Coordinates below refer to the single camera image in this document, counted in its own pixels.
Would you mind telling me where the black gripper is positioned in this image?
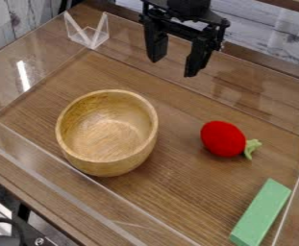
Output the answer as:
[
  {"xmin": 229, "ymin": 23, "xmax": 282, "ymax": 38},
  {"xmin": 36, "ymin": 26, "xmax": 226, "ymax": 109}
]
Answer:
[{"xmin": 141, "ymin": 0, "xmax": 230, "ymax": 77}]

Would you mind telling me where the red felt strawberry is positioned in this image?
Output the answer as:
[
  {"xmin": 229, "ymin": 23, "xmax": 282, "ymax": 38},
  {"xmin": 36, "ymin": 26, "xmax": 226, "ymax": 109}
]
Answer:
[{"xmin": 201, "ymin": 121, "xmax": 262, "ymax": 160}]

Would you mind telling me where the light wooden bowl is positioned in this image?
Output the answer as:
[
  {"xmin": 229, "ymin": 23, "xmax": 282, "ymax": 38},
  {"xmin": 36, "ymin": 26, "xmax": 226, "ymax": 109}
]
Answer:
[{"xmin": 55, "ymin": 89, "xmax": 159, "ymax": 177}]

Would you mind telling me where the green foam block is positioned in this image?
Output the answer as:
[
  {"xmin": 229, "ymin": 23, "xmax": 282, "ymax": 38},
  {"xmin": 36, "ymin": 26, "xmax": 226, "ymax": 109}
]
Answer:
[{"xmin": 230, "ymin": 179, "xmax": 292, "ymax": 246}]

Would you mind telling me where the black table leg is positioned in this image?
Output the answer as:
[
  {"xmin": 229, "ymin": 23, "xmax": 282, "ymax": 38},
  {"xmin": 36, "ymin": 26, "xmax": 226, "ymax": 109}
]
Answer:
[{"xmin": 16, "ymin": 204, "xmax": 31, "ymax": 221}]

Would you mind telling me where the clear acrylic corner bracket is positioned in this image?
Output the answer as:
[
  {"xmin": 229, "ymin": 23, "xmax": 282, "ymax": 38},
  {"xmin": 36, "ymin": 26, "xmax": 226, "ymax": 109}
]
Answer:
[{"xmin": 63, "ymin": 12, "xmax": 110, "ymax": 50}]

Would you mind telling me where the black cable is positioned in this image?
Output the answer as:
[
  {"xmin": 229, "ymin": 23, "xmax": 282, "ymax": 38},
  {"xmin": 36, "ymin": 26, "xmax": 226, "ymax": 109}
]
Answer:
[{"xmin": 0, "ymin": 216, "xmax": 27, "ymax": 246}]

